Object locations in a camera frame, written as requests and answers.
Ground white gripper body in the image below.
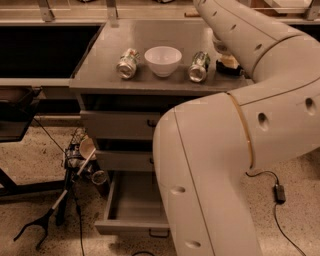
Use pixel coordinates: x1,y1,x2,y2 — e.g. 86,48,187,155
212,33,232,56

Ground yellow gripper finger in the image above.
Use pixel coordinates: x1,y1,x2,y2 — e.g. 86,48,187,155
220,55,239,69

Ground black rxbar chocolate bar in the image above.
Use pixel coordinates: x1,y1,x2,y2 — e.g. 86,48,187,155
216,60,243,76

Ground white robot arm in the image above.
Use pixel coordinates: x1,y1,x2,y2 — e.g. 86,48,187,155
153,0,320,256

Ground grey drawer cabinet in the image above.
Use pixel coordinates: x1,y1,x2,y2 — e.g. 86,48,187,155
68,18,255,238

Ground grey top drawer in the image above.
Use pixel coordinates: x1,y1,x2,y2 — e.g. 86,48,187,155
79,94,201,141

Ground grey drawer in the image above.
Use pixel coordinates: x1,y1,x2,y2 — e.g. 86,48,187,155
96,139,153,172
95,171,170,238
79,94,201,141

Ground grey middle drawer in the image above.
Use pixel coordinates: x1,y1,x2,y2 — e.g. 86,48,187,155
96,139,153,172

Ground grey bottom drawer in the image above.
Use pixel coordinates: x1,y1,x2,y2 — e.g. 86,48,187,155
95,171,170,238

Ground right green soda can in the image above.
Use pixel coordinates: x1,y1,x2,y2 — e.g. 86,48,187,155
188,51,211,83

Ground green soda can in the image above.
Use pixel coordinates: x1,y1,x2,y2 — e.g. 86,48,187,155
188,51,211,83
116,48,140,79

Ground white bowl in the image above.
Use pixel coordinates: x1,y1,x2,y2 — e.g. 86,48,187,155
144,46,182,77

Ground left green soda can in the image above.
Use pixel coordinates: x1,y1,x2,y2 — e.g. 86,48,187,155
116,48,140,79

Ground paper cup on floor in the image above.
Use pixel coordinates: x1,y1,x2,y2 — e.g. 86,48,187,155
79,138,95,159

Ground clear plastic cup on floor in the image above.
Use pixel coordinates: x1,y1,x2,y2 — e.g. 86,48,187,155
91,170,108,185

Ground black grabber tool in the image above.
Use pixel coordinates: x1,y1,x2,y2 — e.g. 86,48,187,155
13,148,96,251

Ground black power adapter with cable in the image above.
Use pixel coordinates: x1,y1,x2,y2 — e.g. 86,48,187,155
246,170,307,256

